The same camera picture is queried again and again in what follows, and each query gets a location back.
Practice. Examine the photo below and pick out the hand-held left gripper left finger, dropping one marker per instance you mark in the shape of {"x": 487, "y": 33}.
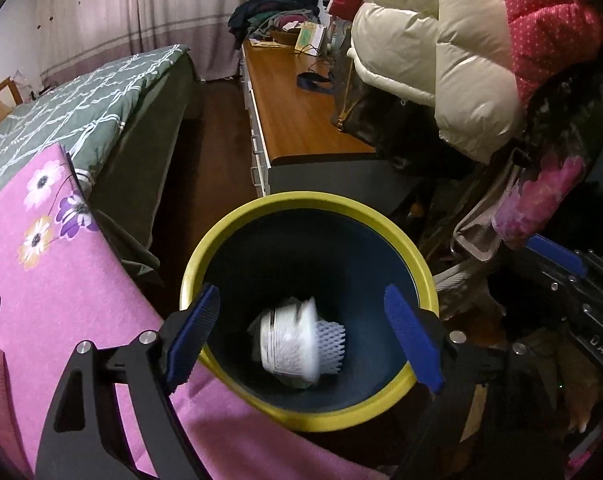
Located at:
{"x": 197, "y": 322}

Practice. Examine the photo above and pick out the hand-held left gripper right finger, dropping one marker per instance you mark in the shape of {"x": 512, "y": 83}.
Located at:
{"x": 411, "y": 340}

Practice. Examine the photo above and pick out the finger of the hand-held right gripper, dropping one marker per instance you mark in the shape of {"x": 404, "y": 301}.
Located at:
{"x": 556, "y": 256}

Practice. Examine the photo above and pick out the white pill bottle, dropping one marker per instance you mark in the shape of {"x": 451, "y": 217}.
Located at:
{"x": 286, "y": 342}

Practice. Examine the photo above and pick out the yellow-rimmed dark blue trash bin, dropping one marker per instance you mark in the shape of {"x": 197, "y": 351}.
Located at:
{"x": 331, "y": 260}

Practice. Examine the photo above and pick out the pink floral cloth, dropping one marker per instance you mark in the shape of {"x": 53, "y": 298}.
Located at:
{"x": 536, "y": 205}

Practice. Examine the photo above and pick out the beige bag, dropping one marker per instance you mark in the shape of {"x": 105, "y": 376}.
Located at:
{"x": 481, "y": 230}

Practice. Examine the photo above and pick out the white foam net sleeve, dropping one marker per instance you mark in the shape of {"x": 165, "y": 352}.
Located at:
{"x": 331, "y": 345}

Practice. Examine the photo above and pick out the pink floral blanket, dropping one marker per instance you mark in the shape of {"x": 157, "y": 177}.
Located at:
{"x": 56, "y": 280}

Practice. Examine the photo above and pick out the brown patterned handbag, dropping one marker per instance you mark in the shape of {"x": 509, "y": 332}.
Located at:
{"x": 376, "y": 115}

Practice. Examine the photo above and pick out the wooden dresser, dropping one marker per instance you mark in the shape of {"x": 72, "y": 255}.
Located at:
{"x": 291, "y": 110}

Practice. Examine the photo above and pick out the red dotted quilted garment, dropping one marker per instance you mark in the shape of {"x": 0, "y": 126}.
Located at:
{"x": 546, "y": 20}

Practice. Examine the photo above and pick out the cream puffer jacket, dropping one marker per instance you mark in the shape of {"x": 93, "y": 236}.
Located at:
{"x": 431, "y": 45}

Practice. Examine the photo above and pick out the green patterned bed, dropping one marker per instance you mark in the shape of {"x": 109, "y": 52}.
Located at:
{"x": 91, "y": 95}

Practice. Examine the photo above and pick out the green and white box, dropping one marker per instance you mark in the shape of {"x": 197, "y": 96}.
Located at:
{"x": 311, "y": 37}

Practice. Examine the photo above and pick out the pale pink curtain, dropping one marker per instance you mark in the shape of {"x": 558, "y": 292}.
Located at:
{"x": 146, "y": 5}

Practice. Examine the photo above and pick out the pile of dark clothes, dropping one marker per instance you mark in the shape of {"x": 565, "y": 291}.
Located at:
{"x": 276, "y": 7}

